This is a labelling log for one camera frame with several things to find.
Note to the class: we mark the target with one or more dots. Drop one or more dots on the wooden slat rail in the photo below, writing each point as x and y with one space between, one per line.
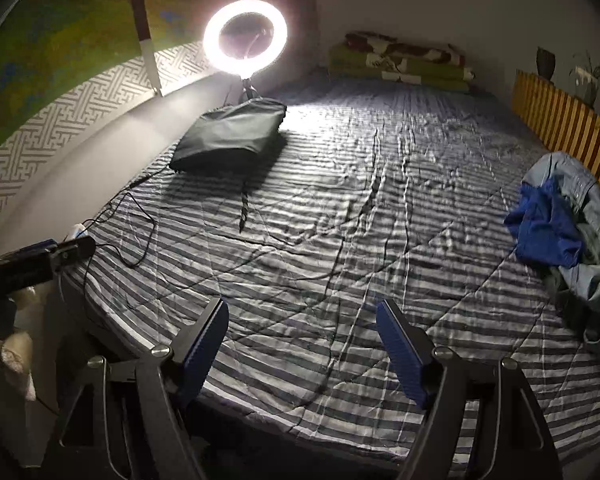
565 120

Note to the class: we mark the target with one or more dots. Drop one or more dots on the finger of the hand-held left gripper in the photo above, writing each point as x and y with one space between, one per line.
75 250

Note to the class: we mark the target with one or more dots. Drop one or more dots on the blue garment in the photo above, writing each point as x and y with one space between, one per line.
545 230

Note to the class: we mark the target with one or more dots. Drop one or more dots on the white power strip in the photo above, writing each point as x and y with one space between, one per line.
75 232

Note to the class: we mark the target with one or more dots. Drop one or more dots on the dark vase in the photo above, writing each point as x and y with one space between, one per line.
545 65

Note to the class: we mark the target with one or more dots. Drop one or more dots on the dark grey garment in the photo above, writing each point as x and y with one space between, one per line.
225 135

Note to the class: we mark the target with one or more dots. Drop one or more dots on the green floral folded blanket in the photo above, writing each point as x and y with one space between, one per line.
395 67

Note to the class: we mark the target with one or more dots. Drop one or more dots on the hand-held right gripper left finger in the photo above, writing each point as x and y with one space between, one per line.
205 350

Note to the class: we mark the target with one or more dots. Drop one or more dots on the green mottled wall poster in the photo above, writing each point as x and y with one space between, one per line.
55 35

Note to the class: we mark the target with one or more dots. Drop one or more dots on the brown white post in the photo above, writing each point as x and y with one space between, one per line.
140 10

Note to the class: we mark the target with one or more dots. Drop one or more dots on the potted plant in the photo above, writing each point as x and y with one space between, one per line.
587 87

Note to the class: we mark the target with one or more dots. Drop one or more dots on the light blue jeans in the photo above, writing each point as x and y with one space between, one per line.
570 180

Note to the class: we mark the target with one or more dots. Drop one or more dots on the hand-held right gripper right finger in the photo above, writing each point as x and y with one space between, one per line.
400 350

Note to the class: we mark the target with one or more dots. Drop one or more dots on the striped bed sheet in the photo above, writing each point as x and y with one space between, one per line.
355 185

